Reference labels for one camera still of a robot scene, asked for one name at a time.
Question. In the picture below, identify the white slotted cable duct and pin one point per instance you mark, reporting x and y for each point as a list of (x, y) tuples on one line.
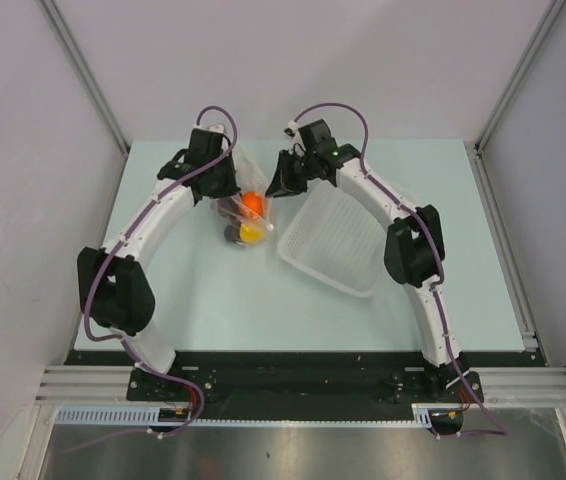
[(159, 417)]

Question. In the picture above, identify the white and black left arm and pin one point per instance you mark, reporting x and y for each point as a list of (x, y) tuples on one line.
[(115, 295)]

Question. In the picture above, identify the aluminium left corner post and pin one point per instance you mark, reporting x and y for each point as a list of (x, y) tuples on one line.
[(73, 52)]

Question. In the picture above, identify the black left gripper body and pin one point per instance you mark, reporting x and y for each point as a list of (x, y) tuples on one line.
[(223, 184)]

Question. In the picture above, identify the dark purple fake grapes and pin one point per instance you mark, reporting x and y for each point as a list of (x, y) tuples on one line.
[(228, 209)]

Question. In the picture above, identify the aluminium front frame rail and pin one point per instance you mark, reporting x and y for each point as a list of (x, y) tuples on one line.
[(503, 387)]

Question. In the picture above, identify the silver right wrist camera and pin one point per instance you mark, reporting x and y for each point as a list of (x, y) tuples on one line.
[(291, 129)]

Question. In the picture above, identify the aluminium corner post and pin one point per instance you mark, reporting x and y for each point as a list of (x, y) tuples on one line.
[(531, 52), (73, 52)]

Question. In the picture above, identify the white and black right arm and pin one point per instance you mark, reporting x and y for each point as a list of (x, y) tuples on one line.
[(414, 248)]

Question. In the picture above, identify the aluminium right corner post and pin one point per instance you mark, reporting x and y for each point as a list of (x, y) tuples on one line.
[(531, 52)]

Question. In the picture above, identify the orange fake fruit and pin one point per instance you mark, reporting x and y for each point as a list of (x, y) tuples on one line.
[(252, 204)]

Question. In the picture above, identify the clear zip top bag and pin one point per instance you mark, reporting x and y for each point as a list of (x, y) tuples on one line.
[(250, 177)]

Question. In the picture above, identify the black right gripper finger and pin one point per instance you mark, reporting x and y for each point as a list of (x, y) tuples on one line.
[(299, 181), (280, 183)]

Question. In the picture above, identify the yellow fake fruit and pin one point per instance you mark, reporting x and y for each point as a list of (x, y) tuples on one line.
[(250, 234)]

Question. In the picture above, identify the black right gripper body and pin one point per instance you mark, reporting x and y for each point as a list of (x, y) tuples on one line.
[(312, 172)]

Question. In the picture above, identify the white perforated plastic basket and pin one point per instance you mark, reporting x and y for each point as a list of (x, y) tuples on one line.
[(334, 240)]

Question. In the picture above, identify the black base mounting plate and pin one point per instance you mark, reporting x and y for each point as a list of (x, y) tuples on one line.
[(397, 377)]

